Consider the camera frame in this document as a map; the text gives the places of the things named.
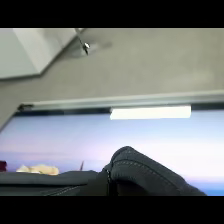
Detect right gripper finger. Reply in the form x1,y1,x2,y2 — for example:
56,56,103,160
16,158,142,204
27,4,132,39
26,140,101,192
78,168,110,197

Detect dark blue jeans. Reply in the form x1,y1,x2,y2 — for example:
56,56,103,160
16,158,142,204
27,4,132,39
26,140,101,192
0,145,208,197

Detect pale yellow garment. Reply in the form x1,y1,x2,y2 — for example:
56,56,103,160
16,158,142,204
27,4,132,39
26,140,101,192
15,163,60,176

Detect dark red garment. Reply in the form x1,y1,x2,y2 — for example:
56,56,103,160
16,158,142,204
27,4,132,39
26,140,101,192
0,160,8,173

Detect silver frame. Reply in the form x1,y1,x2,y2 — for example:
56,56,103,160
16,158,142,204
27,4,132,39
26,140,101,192
17,89,224,113

